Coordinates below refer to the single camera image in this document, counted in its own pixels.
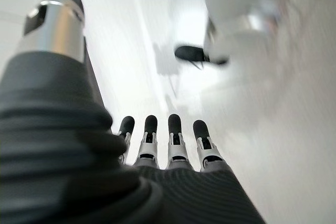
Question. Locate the black robot left foot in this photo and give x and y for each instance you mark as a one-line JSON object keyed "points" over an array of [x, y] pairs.
{"points": [[189, 52]]}

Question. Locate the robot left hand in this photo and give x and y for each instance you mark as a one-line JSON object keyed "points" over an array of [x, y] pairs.
{"points": [[52, 142]]}

